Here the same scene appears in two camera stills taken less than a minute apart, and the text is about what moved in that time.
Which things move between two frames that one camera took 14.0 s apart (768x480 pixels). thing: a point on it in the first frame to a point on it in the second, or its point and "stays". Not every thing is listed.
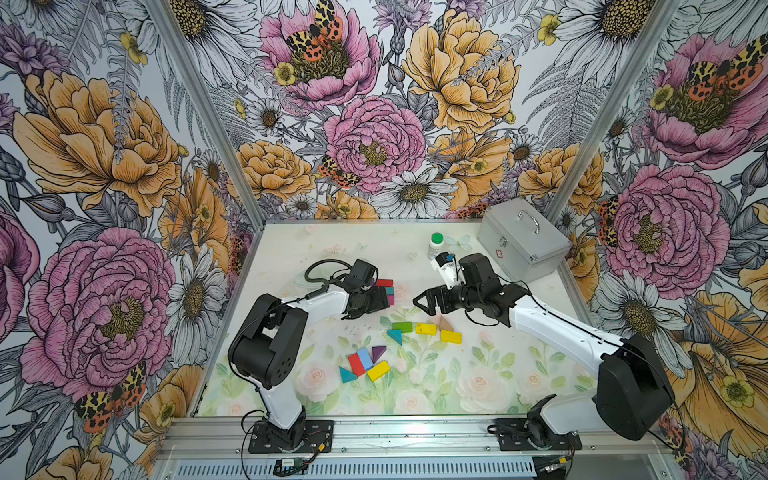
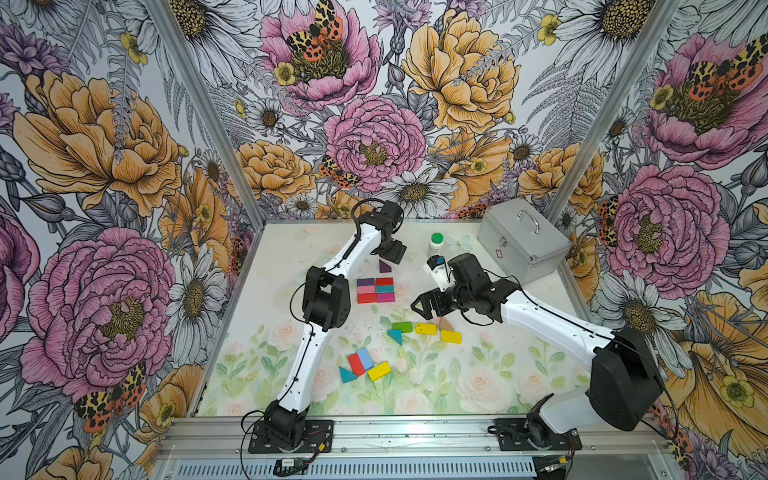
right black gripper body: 465,296 stays
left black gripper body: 371,301 to 389,250
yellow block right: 448,336 stays
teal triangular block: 395,335 stays
